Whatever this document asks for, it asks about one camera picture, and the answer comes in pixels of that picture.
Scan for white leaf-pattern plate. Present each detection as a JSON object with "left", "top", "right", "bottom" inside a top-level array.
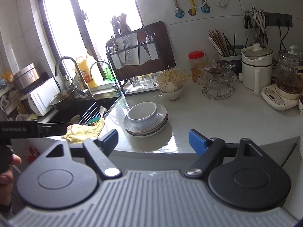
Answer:
[{"left": 123, "top": 101, "right": 169, "bottom": 137}]

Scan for white ceramic bowl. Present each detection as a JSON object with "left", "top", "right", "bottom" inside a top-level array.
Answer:
[{"left": 127, "top": 101, "right": 158, "bottom": 129}]

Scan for chrome kitchen faucet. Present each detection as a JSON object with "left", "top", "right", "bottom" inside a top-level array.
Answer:
[{"left": 54, "top": 56, "right": 93, "bottom": 99}]

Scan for kitchen scissors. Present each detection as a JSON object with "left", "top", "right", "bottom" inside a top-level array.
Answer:
[{"left": 254, "top": 11, "right": 266, "bottom": 34}]

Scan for left hand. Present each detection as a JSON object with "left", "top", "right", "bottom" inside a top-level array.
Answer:
[{"left": 0, "top": 154, "right": 22, "bottom": 206}]

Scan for yellow dish cloth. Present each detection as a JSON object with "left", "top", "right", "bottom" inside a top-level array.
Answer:
[{"left": 62, "top": 118, "right": 105, "bottom": 144}]

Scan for white microwave oven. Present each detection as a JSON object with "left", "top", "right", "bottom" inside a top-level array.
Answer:
[{"left": 20, "top": 77, "right": 60, "bottom": 117}]

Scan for silver rice cooker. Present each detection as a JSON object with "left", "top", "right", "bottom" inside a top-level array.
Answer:
[{"left": 13, "top": 63, "right": 42, "bottom": 94}]

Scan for steel pot in sink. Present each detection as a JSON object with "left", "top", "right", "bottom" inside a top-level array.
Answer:
[{"left": 49, "top": 88, "right": 76, "bottom": 111}]

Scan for small bowl with garlic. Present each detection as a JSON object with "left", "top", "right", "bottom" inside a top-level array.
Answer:
[{"left": 159, "top": 82, "right": 182, "bottom": 101}]

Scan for enoki mushroom bunch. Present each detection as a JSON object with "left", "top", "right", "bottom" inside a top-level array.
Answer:
[{"left": 156, "top": 68, "right": 190, "bottom": 89}]

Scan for yellow detergent bottle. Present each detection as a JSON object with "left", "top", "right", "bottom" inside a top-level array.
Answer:
[{"left": 76, "top": 53, "right": 97, "bottom": 88}]

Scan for red-lid plastic jar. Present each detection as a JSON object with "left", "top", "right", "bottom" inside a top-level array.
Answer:
[{"left": 188, "top": 51, "right": 206, "bottom": 82}]

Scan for glass health kettle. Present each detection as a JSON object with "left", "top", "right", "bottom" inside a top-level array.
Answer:
[{"left": 261, "top": 46, "right": 302, "bottom": 112}]

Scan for chopstick holder with chopsticks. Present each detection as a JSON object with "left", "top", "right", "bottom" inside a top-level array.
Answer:
[{"left": 209, "top": 29, "right": 243, "bottom": 76}]

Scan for white electric cooking pot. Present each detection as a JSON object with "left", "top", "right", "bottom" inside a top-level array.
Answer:
[{"left": 239, "top": 43, "right": 273, "bottom": 94}]

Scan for cup with tea leaves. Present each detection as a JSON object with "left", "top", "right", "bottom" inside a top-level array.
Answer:
[{"left": 298, "top": 93, "right": 303, "bottom": 117}]

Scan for black metal knife rack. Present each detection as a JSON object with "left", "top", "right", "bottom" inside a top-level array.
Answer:
[{"left": 106, "top": 27, "right": 165, "bottom": 97}]

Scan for dark wooden cutting board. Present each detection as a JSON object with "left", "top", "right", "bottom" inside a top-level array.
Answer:
[{"left": 106, "top": 21, "right": 176, "bottom": 80}]

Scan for black power strip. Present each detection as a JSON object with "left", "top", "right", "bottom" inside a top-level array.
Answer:
[{"left": 264, "top": 12, "right": 293, "bottom": 28}]

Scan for wire rack with glass cups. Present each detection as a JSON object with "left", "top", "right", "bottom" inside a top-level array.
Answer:
[{"left": 197, "top": 61, "right": 238, "bottom": 100}]

